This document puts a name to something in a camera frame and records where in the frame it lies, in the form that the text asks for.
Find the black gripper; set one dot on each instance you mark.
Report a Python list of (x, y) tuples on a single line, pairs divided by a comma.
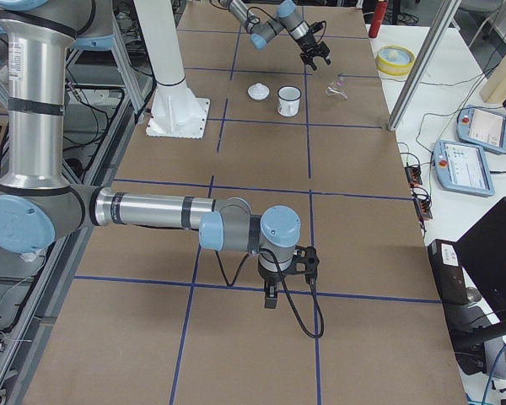
[(270, 278), (308, 42)]

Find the white enamel mug lid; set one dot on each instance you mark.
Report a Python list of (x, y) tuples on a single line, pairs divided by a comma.
[(258, 91)]

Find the white enamel mug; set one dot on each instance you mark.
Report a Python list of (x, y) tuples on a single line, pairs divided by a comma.
[(288, 101)]

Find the red bottle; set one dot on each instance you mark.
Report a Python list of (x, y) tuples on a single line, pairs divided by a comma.
[(378, 18)]

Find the orange black connector hub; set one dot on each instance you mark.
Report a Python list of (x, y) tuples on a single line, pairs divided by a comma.
[(413, 175)]

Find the upper teach pendant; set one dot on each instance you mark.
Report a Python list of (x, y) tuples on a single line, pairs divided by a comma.
[(483, 127)]

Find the teach pendant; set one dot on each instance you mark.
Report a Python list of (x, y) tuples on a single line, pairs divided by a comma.
[(483, 127), (462, 167)]

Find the lower teach pendant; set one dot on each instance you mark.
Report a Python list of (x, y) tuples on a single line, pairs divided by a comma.
[(462, 167)]

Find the black box device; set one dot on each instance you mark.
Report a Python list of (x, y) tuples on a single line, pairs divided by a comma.
[(447, 272)]

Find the black laptop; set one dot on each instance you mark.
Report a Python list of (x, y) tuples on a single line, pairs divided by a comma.
[(482, 253)]

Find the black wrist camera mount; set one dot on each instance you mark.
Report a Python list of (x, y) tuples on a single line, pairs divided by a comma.
[(305, 261)]

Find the aluminium frame post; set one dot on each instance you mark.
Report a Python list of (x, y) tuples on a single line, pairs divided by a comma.
[(431, 42)]

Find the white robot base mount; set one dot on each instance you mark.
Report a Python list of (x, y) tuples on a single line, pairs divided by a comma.
[(176, 112)]

